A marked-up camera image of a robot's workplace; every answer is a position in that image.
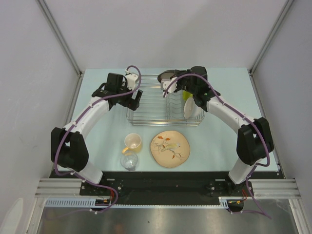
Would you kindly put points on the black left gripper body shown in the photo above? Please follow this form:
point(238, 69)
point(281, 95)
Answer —
point(127, 101)

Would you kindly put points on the metal wire dish rack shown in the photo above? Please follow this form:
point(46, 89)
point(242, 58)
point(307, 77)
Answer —
point(155, 110)

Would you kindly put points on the white bowl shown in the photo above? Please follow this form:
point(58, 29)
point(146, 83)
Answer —
point(191, 110)

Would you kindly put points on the clear glass cup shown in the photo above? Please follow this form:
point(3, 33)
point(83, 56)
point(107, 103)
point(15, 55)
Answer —
point(129, 160)

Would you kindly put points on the yellow mug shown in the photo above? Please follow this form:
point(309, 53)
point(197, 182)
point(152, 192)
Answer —
point(133, 142)

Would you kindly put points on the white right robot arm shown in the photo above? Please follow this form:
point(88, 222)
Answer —
point(254, 138)

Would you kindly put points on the beige bird pattern plate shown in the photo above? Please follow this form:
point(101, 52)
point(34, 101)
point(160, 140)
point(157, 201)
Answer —
point(170, 149)

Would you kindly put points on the dark red rimmed plate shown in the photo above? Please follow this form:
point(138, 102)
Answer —
point(167, 75)

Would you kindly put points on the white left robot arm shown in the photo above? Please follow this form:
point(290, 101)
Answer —
point(68, 147)

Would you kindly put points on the yellow-green bowl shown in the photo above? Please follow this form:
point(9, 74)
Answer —
point(186, 95)

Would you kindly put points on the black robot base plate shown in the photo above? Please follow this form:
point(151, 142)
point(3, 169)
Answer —
point(168, 189)

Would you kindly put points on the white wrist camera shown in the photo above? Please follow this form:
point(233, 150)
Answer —
point(169, 85)
point(132, 79)

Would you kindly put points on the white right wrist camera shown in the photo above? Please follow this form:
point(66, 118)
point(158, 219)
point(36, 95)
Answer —
point(169, 85)

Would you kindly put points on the light blue cable duct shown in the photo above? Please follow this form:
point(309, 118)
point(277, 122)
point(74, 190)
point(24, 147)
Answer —
point(80, 202)

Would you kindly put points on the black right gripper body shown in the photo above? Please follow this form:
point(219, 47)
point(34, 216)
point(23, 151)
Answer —
point(184, 82)

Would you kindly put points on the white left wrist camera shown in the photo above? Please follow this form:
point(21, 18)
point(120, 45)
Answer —
point(132, 79)

